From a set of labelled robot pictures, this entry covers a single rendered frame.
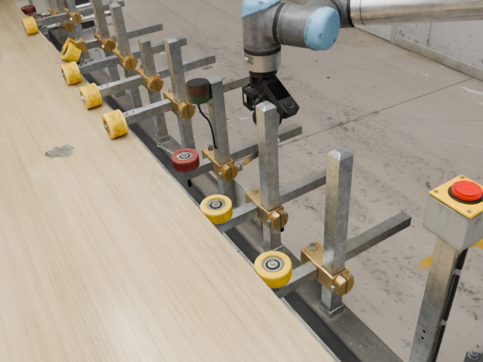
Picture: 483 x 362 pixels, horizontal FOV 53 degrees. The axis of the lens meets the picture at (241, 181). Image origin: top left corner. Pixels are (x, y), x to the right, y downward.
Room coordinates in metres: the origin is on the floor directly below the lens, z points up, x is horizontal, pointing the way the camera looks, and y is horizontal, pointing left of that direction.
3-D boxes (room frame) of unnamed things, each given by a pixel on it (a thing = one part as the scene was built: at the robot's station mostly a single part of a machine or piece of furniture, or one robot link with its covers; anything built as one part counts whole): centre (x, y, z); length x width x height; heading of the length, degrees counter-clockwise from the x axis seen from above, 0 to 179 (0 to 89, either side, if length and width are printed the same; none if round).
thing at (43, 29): (2.79, 0.86, 0.84); 0.44 x 0.03 x 0.04; 119
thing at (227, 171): (1.21, 0.06, 0.85); 0.14 x 0.06 x 0.05; 29
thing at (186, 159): (1.17, 0.16, 0.85); 0.08 x 0.08 x 0.11
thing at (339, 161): (0.75, -0.19, 0.92); 0.04 x 0.04 x 0.48; 29
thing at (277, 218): (0.99, -0.06, 0.84); 0.14 x 0.06 x 0.05; 29
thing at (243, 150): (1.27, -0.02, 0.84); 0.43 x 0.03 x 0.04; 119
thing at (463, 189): (0.52, -0.31, 1.22); 0.04 x 0.04 x 0.02
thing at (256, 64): (1.12, -0.08, 1.20); 0.10 x 0.09 x 0.05; 119
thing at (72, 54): (2.03, 0.68, 0.93); 0.09 x 0.08 x 0.09; 119
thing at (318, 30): (1.06, -0.18, 1.29); 0.12 x 0.12 x 0.09; 56
